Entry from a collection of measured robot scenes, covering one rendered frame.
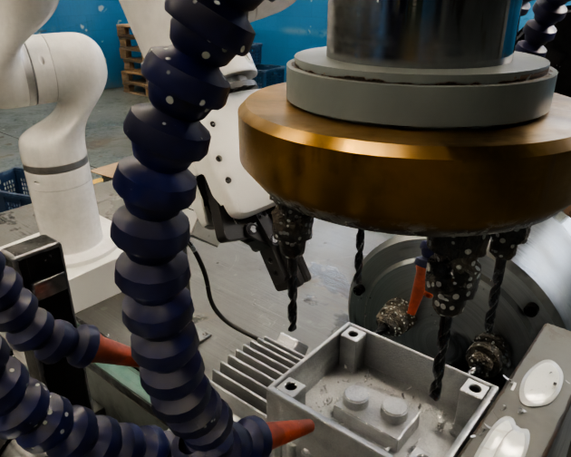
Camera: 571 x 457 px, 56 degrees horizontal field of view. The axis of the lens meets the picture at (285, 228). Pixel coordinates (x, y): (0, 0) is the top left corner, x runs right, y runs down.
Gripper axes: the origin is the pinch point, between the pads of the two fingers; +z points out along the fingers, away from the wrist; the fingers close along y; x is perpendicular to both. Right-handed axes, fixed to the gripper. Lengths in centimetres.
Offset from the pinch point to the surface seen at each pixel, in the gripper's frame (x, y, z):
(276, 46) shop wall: -430, -549, -185
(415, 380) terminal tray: 9.5, 1.4, 10.7
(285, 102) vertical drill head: 16.0, 10.7, -10.2
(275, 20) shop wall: -414, -549, -215
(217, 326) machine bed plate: -51, -25, 13
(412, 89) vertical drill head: 23.3, 11.9, -7.8
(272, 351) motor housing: -1.2, 4.1, 6.0
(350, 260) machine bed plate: -46, -63, 15
